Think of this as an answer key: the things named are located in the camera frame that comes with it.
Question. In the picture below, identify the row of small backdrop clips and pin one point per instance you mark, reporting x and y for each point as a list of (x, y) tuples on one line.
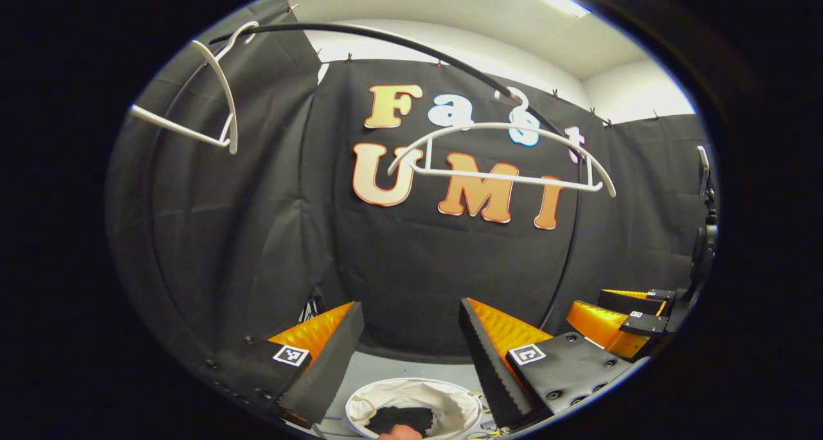
[(349, 58)]

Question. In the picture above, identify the white plastic hanger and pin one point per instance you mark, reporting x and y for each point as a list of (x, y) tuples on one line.
[(233, 131), (514, 179)]

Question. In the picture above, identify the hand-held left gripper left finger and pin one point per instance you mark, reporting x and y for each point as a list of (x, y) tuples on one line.
[(334, 356)]

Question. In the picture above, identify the black clothes rack rail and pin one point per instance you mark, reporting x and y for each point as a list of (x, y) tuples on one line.
[(386, 38)]

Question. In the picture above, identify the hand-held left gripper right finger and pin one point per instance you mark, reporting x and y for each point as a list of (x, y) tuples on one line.
[(492, 369)]

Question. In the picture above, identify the white laundry hamper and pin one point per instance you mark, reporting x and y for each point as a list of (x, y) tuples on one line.
[(450, 408)]

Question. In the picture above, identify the black backdrop cloth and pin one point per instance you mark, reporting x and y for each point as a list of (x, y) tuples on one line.
[(225, 234)]

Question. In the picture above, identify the black knit jacket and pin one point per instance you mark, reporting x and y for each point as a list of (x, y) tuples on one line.
[(398, 419)]

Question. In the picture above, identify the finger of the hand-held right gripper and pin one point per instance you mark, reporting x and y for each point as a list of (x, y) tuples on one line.
[(646, 324), (627, 302)]

